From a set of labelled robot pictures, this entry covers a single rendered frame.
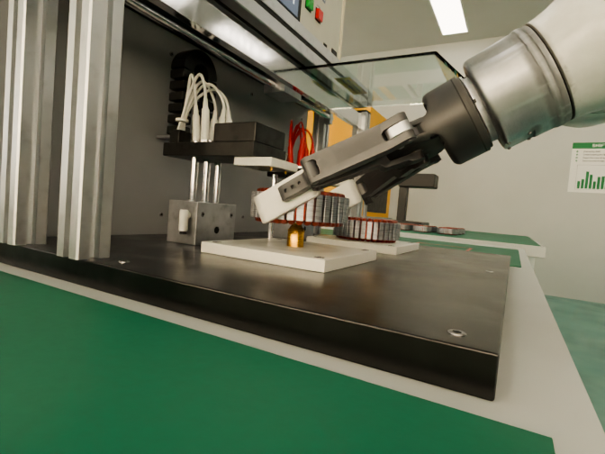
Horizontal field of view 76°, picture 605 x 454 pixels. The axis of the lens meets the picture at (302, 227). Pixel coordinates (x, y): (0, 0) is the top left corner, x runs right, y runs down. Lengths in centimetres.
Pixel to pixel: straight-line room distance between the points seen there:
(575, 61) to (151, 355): 34
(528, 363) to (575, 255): 550
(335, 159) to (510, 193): 542
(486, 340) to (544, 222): 551
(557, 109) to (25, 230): 48
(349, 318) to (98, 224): 24
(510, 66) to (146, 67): 46
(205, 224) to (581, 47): 41
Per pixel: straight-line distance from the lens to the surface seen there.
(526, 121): 37
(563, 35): 37
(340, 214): 41
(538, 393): 23
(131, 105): 60
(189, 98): 56
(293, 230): 44
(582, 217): 575
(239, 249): 40
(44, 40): 47
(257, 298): 24
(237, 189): 75
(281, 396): 17
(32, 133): 46
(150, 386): 18
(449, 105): 37
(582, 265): 577
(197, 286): 27
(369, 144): 34
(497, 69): 37
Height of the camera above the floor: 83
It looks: 3 degrees down
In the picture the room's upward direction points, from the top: 5 degrees clockwise
